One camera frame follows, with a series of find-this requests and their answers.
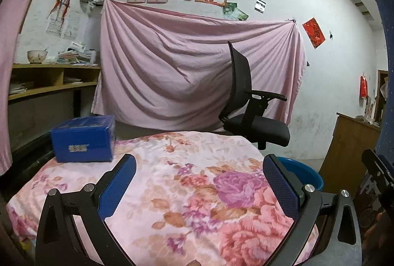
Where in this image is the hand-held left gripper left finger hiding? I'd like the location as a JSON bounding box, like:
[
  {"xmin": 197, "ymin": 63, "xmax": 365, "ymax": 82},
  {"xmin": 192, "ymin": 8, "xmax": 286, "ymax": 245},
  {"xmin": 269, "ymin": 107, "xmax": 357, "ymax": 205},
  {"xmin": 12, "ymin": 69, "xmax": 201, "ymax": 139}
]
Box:
[{"xmin": 35, "ymin": 154, "xmax": 137, "ymax": 266}]

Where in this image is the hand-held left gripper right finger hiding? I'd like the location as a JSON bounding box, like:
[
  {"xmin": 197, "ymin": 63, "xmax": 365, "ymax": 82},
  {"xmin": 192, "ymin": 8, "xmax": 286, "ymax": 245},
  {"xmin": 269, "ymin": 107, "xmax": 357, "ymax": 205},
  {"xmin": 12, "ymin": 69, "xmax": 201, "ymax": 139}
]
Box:
[{"xmin": 263, "ymin": 154, "xmax": 362, "ymax": 266}]

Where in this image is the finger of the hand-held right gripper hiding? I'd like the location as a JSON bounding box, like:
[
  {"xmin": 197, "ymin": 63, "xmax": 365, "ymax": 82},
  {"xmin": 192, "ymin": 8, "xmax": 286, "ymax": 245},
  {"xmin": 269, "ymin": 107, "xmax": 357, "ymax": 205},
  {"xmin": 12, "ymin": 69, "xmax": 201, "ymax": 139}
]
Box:
[{"xmin": 361, "ymin": 149, "xmax": 394, "ymax": 202}]

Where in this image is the blue plastic basin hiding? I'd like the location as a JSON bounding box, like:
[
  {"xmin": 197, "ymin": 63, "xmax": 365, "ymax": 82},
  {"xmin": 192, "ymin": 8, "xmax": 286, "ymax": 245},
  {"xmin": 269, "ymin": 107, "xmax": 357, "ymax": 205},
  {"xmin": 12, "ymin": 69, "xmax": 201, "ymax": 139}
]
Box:
[{"xmin": 277, "ymin": 157, "xmax": 324, "ymax": 193}]

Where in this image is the person's right hand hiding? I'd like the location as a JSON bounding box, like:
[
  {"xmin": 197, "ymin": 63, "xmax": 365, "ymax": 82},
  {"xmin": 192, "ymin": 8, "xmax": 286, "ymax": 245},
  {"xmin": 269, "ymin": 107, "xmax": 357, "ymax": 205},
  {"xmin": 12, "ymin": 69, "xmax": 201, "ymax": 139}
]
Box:
[{"xmin": 365, "ymin": 212, "xmax": 387, "ymax": 251}]

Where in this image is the wooden cabinet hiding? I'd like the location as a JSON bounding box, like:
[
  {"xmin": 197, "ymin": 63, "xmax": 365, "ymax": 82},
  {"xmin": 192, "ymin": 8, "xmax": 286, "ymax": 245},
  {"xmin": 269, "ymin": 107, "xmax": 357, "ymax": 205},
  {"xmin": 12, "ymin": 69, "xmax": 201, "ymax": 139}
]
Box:
[{"xmin": 318, "ymin": 113, "xmax": 382, "ymax": 202}]

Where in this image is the crumpled paper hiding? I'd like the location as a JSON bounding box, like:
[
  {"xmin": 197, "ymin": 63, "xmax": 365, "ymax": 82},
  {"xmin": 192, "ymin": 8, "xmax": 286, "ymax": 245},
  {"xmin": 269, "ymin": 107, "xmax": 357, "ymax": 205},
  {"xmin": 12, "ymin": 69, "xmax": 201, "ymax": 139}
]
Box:
[{"xmin": 355, "ymin": 115, "xmax": 380, "ymax": 125}]

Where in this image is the blue cardboard box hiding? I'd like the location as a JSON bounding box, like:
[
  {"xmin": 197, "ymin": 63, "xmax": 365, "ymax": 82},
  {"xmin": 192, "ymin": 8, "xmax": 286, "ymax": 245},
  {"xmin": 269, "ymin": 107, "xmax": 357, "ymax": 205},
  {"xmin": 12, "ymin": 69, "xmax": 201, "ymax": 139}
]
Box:
[{"xmin": 50, "ymin": 115, "xmax": 116, "ymax": 163}]

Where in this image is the floral blanket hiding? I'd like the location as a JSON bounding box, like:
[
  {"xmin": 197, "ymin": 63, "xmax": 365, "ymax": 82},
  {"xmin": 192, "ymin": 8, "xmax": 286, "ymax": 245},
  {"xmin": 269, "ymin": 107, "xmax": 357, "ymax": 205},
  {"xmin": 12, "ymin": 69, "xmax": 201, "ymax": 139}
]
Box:
[{"xmin": 6, "ymin": 131, "xmax": 319, "ymax": 266}]

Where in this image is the black office chair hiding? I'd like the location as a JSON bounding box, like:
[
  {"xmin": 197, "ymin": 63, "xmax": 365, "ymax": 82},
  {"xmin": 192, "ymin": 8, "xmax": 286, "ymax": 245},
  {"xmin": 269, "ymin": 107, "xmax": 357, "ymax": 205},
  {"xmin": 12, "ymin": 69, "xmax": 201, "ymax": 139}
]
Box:
[{"xmin": 218, "ymin": 41, "xmax": 291, "ymax": 150}]

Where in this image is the pink hanging sheet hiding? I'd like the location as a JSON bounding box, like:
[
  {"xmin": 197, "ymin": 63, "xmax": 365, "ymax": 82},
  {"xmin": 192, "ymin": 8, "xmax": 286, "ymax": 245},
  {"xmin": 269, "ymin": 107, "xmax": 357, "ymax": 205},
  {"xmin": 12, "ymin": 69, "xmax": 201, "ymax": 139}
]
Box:
[{"xmin": 92, "ymin": 0, "xmax": 308, "ymax": 133}]

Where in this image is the stack of books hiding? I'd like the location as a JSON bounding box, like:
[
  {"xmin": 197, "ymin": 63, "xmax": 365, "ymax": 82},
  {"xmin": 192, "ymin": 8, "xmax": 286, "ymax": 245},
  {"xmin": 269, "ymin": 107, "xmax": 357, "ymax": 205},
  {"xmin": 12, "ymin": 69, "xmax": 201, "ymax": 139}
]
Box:
[{"xmin": 57, "ymin": 41, "xmax": 97, "ymax": 65}]

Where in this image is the stack of papers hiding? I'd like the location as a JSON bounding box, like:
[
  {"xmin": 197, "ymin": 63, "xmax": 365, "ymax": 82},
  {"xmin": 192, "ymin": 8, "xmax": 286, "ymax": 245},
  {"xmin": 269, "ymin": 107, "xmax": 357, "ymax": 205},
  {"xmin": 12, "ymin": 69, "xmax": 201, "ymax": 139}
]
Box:
[{"xmin": 9, "ymin": 81, "xmax": 33, "ymax": 96}]

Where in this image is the wooden shelf unit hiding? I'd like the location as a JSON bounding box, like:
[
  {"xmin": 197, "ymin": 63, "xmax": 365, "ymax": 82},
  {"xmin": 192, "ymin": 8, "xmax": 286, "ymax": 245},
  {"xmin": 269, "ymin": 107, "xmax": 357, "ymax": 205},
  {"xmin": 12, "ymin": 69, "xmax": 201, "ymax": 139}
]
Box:
[{"xmin": 8, "ymin": 64, "xmax": 101, "ymax": 150}]

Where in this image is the blue dotted curtain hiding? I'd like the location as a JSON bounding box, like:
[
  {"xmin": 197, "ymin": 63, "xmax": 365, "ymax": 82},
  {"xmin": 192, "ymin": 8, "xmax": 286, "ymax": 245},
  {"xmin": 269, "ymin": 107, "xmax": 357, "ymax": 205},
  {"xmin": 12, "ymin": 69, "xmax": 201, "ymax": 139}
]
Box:
[{"xmin": 354, "ymin": 0, "xmax": 394, "ymax": 230}]

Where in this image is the red paper poster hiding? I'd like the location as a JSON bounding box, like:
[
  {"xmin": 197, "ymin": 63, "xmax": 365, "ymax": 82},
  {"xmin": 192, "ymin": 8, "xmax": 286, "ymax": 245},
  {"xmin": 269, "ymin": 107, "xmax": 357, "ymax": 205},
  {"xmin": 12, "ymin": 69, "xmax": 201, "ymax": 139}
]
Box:
[{"xmin": 302, "ymin": 17, "xmax": 326, "ymax": 49}]

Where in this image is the ceramic bowl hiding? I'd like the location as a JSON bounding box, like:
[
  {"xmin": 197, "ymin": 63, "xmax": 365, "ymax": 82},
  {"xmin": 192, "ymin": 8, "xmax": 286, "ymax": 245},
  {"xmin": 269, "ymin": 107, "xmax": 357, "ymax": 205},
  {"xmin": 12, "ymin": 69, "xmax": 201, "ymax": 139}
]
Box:
[{"xmin": 27, "ymin": 50, "xmax": 48, "ymax": 64}]

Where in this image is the pink curtain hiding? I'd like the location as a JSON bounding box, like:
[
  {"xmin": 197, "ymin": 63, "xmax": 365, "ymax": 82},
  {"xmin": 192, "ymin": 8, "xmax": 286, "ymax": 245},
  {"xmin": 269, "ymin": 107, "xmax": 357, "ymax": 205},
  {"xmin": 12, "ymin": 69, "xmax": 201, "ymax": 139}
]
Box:
[{"xmin": 0, "ymin": 0, "xmax": 66, "ymax": 176}]

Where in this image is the wooden door frame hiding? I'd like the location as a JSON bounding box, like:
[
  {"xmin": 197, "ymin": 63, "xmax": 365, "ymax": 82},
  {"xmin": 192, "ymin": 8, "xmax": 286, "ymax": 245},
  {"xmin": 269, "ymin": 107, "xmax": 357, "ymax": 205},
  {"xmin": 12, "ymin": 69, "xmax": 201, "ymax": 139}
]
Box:
[{"xmin": 377, "ymin": 70, "xmax": 389, "ymax": 125}]

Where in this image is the white wall paper sheet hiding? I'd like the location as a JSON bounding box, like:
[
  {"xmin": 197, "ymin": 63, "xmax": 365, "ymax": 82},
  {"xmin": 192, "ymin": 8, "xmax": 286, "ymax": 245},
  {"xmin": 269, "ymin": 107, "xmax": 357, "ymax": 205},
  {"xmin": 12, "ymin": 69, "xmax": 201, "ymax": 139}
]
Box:
[
  {"xmin": 63, "ymin": 12, "xmax": 81, "ymax": 39},
  {"xmin": 46, "ymin": 12, "xmax": 66, "ymax": 36}
]

